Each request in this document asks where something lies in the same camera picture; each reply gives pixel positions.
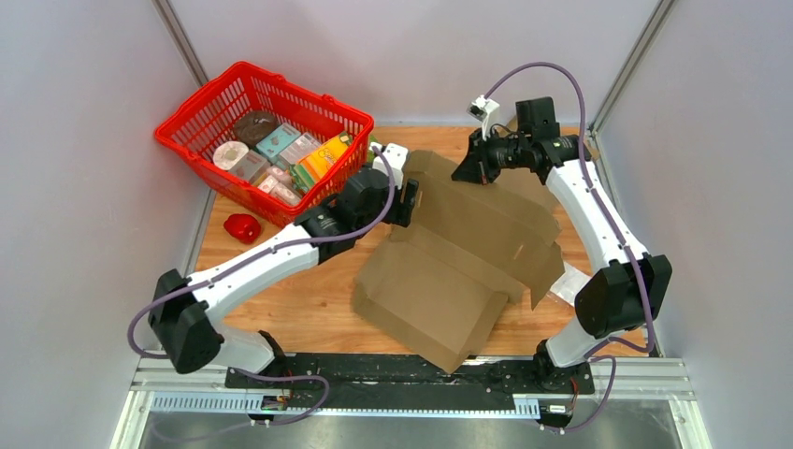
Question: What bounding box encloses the pink white packet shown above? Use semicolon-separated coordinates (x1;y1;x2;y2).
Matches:
255;167;302;207

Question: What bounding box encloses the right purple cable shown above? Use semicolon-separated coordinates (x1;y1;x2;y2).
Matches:
483;61;658;434

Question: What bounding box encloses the small flat cardboard sheet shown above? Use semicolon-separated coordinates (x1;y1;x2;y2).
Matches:
490;123;600;210

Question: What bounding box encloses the clear plastic packet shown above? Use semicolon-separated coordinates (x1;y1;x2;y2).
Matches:
549;262;591;307

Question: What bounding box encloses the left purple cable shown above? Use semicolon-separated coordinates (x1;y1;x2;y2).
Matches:
126;145;399;428

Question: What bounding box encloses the red bell pepper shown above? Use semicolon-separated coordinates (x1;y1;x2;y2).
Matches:
223;213;262;244

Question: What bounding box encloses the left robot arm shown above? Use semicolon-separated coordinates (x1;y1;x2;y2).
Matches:
141;167;419;388

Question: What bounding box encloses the grey small box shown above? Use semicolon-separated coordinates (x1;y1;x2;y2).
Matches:
275;133;321;170

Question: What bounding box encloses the aluminium frame post left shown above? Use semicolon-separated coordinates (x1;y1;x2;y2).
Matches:
152;0;209;86

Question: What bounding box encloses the grey pink box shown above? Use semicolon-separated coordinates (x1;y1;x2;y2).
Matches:
229;151;270;184

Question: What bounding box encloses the yellow orange juice carton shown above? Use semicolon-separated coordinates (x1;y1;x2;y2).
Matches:
300;132;353;181

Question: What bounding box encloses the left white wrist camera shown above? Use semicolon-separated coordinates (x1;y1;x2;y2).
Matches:
371;143;409;189

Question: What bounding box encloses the large brown cardboard box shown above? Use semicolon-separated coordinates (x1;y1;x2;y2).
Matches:
352;151;564;373

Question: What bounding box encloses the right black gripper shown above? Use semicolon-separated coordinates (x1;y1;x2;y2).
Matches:
452;125;530;186

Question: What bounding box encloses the green carton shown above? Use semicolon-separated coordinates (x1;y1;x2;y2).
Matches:
290;164;316;195

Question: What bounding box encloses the red plastic shopping basket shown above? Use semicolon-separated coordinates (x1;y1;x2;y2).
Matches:
153;61;374;226

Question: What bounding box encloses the purple cable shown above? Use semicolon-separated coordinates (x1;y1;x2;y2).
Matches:
483;61;658;434
126;145;399;428

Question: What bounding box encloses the green cabbage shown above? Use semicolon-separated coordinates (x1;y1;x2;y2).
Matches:
366;134;382;164

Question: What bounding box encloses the aluminium frame post right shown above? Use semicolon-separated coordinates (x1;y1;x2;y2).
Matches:
589;0;677;137

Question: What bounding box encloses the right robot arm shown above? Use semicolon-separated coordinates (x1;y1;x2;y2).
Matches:
451;95;672;392

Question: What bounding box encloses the white round roll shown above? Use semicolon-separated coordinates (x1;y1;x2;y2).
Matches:
212;140;250;171

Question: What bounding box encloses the aluminium frame post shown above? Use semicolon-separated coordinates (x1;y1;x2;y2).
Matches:
152;0;209;86
589;0;677;137

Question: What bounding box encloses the teal small box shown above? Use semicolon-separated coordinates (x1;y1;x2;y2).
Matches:
254;123;302;164

